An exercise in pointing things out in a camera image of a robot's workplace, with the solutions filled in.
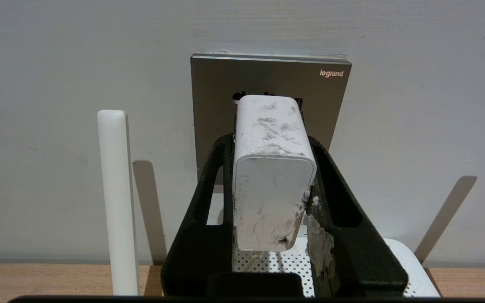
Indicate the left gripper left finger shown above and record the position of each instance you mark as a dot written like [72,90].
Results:
[196,252]

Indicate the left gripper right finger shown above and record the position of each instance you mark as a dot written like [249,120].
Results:
[360,261]

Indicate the white power adapter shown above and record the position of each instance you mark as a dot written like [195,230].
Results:
[272,185]

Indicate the white router with antennas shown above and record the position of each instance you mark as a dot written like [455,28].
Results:
[116,189]

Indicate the grey wall socket plate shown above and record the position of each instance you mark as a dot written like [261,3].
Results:
[267,75]

